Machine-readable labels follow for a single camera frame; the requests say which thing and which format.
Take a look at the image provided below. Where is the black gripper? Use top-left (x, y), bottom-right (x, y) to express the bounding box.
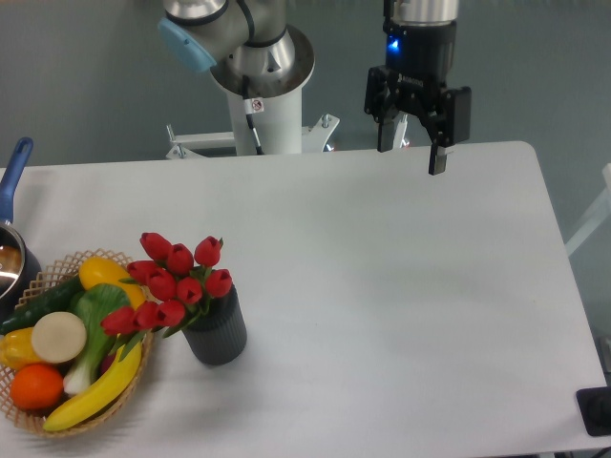
top-left (364, 19), bottom-right (472, 176)

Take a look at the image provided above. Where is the red tulip bouquet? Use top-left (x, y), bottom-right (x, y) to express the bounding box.
top-left (101, 233), bottom-right (234, 345)

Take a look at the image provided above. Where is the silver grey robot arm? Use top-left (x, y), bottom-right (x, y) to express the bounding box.
top-left (158, 1), bottom-right (472, 175)

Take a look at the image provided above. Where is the dark grey ribbed vase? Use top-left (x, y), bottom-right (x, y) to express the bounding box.
top-left (182, 286), bottom-right (247, 366)

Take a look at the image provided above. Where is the black device at edge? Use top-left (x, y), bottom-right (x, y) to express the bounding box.
top-left (576, 386), bottom-right (610, 437)

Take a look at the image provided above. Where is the yellow lemon squash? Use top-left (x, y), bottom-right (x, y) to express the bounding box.
top-left (78, 257), bottom-right (146, 309)

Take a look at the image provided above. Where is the green bok choy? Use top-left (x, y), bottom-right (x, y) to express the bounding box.
top-left (64, 283), bottom-right (130, 397)

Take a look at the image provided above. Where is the woven wicker basket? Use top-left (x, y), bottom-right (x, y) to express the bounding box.
top-left (1, 248), bottom-right (155, 439)

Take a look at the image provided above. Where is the red round fruit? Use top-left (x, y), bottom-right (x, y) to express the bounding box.
top-left (98, 353), bottom-right (116, 377)

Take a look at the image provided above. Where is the green cucumber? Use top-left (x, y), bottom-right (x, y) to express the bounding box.
top-left (1, 277), bottom-right (84, 335)

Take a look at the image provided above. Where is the beige round disc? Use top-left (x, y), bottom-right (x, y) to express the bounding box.
top-left (31, 312), bottom-right (87, 364)

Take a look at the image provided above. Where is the yellow banana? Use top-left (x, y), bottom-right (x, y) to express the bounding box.
top-left (43, 342), bottom-right (142, 433)

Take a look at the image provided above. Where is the yellow bell pepper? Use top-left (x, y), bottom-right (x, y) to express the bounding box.
top-left (1, 327), bottom-right (45, 370)

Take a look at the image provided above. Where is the orange fruit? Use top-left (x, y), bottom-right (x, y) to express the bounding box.
top-left (10, 364), bottom-right (64, 410)

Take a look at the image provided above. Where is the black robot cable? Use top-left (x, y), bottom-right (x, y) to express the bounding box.
top-left (241, 75), bottom-right (265, 156)

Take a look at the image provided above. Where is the white frame at right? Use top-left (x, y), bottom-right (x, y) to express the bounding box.
top-left (565, 163), bottom-right (610, 257)

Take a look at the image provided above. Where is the blue handled saucepan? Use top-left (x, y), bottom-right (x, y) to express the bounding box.
top-left (1, 137), bottom-right (41, 321)

